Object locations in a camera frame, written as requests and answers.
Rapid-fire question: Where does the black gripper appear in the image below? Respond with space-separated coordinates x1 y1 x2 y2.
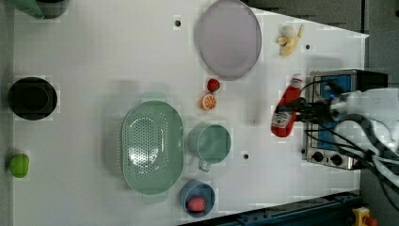
276 79 343 123

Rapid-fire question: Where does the red ketchup bottle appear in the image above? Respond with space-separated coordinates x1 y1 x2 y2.
271 73 303 137

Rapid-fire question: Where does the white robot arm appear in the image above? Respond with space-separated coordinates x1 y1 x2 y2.
271 79 398 186

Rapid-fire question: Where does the green oval strainer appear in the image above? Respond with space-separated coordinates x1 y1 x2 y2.
120 91 184 204

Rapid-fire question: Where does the black toaster oven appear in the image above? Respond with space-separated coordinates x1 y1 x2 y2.
302 70 388 170

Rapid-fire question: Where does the peeled banana toy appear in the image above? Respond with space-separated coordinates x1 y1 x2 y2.
277 24 304 57

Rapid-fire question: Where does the red strawberry toy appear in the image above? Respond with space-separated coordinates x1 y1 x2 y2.
207 78 220 92

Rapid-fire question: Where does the orange slice toy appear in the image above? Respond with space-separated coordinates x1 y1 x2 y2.
199 93 217 111

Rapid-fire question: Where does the green mug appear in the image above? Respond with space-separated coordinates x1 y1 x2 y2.
187 122 231 172

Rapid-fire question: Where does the grey round plate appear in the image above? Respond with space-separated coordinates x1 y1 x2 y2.
196 0 262 80

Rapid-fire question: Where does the dark blue crate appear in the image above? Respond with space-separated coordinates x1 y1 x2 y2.
180 192 363 226

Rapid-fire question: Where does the yellow toy object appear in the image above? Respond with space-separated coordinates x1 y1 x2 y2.
352 207 378 226

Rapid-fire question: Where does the blue bowl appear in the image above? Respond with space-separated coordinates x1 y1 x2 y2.
180 180 215 218

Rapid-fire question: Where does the red toy fruit in bowl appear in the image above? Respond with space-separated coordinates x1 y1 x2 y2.
187 197 206 212

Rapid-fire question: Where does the black cylinder cup far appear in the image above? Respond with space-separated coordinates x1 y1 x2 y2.
36 0 70 19

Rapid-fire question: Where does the green paper card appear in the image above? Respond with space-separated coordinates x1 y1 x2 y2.
1 0 44 19

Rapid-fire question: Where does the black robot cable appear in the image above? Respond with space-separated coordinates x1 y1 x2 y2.
299 78 399 213

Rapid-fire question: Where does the black cylinder post near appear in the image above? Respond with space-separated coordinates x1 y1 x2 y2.
8 77 57 121

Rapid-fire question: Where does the green knob post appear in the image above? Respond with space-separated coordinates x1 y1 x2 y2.
8 153 29 178

